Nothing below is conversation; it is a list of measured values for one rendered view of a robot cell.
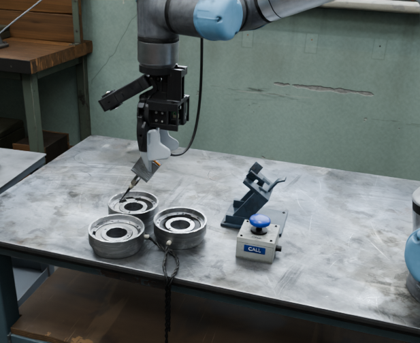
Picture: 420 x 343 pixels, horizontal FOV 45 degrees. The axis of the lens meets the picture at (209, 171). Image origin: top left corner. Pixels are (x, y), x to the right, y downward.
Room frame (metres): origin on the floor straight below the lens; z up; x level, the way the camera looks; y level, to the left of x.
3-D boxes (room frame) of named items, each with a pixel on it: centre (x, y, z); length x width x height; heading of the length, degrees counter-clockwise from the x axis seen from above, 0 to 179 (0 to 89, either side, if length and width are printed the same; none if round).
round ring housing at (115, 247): (0.82, 0.17, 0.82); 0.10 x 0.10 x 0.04
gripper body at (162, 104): (0.92, 0.10, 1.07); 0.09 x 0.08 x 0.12; 76
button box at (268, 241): (0.82, -0.10, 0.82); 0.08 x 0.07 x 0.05; 75
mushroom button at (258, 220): (0.82, -0.10, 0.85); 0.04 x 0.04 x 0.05
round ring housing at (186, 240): (0.86, 0.05, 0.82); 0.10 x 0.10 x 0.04
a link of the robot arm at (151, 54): (0.93, 0.10, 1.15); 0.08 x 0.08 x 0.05
